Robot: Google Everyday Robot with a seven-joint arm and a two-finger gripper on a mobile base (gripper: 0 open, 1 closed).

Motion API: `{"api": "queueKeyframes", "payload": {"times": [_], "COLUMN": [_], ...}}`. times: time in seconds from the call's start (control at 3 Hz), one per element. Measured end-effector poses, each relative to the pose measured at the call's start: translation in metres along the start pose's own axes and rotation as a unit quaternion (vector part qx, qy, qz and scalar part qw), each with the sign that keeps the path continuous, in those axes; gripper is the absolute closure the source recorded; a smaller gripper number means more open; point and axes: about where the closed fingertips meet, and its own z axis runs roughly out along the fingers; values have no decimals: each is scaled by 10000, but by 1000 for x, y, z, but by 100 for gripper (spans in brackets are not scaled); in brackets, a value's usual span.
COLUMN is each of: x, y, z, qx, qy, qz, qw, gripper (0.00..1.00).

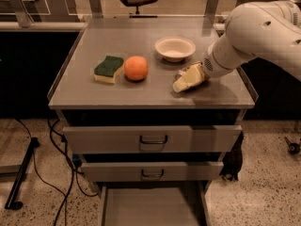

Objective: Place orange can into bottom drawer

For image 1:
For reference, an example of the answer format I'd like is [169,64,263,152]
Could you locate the black floor cable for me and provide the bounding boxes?
[14,118,99,226]

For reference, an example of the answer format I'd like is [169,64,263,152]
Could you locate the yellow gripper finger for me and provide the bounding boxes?
[172,63,209,92]

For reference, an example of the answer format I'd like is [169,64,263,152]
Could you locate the orange fruit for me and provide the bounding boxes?
[124,56,149,81]

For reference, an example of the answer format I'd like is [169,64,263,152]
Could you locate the green yellow sponge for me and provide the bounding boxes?
[94,56,124,84]

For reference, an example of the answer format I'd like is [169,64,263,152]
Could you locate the bottom grey drawer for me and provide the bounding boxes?
[98,182,212,226]

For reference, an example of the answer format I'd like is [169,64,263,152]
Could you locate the white bowl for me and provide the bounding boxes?
[154,37,196,62]

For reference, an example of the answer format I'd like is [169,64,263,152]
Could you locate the middle grey drawer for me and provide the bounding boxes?
[82,161,223,182]

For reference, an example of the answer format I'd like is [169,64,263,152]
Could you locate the top grey drawer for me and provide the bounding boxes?
[63,125,242,154]

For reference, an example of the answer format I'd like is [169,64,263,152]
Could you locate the black caster wheel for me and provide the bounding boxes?
[284,137,300,155]

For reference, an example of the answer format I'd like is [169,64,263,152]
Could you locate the black bag behind cabinet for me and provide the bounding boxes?
[220,132,244,181]

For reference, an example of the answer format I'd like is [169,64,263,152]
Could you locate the grey drawer cabinet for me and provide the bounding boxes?
[46,15,260,226]

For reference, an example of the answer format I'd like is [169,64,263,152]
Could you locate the clear acrylic barrier panel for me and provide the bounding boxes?
[0,0,301,28]

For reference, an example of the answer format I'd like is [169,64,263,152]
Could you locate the black table leg base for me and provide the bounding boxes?
[5,137,40,210]

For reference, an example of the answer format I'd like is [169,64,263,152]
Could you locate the grey drawer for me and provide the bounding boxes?
[82,161,223,182]
[98,182,212,226]
[63,125,242,154]

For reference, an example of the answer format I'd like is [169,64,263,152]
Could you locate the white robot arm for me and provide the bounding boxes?
[173,1,301,92]

